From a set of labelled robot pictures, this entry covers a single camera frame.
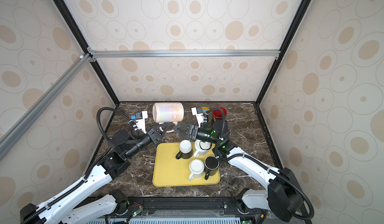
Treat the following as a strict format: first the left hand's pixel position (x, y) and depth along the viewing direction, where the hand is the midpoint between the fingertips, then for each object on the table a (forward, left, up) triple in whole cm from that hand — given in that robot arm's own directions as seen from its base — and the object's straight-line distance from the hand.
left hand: (171, 125), depth 61 cm
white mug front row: (-7, -10, -29) cm, 32 cm away
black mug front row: (-7, -18, -27) cm, 34 cm away
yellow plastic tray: (-7, +5, -36) cm, 37 cm away
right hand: (-1, -2, -3) cm, 4 cm away
